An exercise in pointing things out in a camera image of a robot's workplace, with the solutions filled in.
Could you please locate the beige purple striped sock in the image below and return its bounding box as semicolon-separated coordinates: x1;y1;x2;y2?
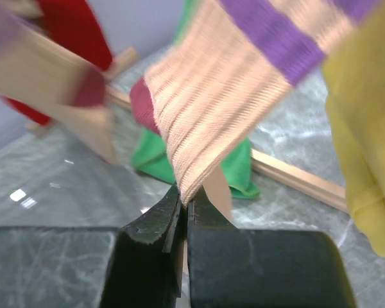
144;1;379;202

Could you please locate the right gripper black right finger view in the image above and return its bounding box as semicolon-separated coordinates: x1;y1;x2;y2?
187;190;356;308

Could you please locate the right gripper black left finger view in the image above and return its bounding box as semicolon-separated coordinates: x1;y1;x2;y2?
99;185;183;307

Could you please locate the red patterned sock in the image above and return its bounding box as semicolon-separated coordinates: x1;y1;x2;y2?
0;0;115;128

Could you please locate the green cloth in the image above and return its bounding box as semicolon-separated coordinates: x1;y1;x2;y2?
130;1;248;201

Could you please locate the wooden clothes rack frame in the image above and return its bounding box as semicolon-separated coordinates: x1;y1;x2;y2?
25;46;349;214

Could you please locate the yellow cloth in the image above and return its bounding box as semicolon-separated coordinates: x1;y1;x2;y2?
322;1;385;257

